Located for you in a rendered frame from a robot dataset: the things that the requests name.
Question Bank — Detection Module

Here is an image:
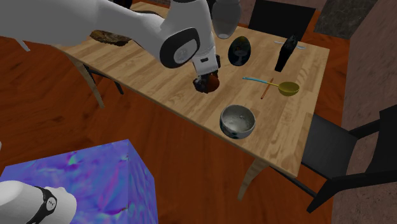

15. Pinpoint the brown round ball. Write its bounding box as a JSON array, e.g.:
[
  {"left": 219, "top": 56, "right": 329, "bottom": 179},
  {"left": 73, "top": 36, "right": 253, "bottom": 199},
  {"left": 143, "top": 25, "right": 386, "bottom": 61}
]
[{"left": 207, "top": 75, "right": 221, "bottom": 93}]

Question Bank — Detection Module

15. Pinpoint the dark egg-shaped ornament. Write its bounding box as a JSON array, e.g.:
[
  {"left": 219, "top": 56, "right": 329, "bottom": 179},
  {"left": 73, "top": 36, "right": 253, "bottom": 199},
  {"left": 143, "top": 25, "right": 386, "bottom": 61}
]
[{"left": 227, "top": 35, "right": 253, "bottom": 67}]

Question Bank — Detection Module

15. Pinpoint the grey bowl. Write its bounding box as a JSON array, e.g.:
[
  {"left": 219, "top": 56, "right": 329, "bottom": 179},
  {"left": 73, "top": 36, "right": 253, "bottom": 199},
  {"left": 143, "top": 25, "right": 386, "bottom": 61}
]
[{"left": 219, "top": 104, "right": 257, "bottom": 140}]

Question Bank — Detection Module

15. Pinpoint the light wooden table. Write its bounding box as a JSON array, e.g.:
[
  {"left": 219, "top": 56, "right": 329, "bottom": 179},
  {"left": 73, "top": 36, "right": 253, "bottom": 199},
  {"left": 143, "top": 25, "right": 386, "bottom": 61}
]
[{"left": 52, "top": 1, "right": 330, "bottom": 202}]

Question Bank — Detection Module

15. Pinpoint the brown wooden stick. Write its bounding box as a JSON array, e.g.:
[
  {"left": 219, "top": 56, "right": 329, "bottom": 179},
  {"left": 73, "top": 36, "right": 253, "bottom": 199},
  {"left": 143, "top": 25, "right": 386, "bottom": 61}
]
[{"left": 260, "top": 77, "right": 275, "bottom": 101}]

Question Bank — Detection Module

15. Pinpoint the grey glass vase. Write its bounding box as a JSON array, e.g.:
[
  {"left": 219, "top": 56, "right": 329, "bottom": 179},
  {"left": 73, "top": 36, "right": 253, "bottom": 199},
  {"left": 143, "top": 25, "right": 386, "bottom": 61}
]
[{"left": 211, "top": 0, "right": 242, "bottom": 40}]

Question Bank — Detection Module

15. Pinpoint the black upright bottle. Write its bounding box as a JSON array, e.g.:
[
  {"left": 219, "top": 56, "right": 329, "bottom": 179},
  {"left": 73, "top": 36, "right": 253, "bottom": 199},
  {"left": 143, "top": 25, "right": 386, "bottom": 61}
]
[{"left": 274, "top": 32, "right": 300, "bottom": 73}]

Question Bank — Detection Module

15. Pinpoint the dark brown flat rock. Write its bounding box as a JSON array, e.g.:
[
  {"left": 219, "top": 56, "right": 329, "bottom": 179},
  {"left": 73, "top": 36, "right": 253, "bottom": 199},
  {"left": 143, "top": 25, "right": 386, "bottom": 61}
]
[{"left": 89, "top": 29, "right": 133, "bottom": 48}]

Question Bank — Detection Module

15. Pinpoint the pale silver spoon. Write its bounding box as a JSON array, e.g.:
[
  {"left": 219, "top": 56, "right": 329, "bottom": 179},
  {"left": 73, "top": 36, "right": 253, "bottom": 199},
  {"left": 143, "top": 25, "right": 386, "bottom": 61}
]
[{"left": 273, "top": 40, "right": 307, "bottom": 51}]

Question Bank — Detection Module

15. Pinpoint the purple patterned robot stand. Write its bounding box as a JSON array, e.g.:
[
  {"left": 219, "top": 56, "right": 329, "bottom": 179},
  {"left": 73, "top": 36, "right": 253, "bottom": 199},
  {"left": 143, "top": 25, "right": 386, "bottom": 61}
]
[{"left": 0, "top": 139, "right": 159, "bottom": 224}]

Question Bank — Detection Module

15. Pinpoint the black chair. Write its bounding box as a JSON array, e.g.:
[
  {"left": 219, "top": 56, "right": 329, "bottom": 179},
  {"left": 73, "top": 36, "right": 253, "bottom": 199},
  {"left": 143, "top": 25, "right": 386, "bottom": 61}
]
[{"left": 270, "top": 104, "right": 397, "bottom": 214}]

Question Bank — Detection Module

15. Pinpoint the yellow ladle with blue handle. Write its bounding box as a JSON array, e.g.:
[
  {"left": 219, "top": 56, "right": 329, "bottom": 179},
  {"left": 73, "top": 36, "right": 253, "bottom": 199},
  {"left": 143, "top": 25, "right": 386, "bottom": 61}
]
[{"left": 242, "top": 76, "right": 301, "bottom": 97}]

